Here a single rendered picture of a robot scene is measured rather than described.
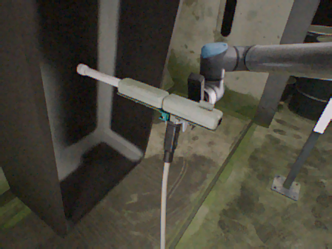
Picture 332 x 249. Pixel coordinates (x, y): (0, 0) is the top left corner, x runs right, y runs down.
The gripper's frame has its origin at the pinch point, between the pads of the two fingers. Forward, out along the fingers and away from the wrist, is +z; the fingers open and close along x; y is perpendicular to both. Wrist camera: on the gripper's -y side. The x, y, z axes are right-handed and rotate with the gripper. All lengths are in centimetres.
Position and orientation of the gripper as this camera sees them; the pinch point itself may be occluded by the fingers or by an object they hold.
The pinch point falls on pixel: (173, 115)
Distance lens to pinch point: 59.2
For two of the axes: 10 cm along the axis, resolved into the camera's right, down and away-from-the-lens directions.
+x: -8.6, -3.6, 3.6
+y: -1.4, 8.5, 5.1
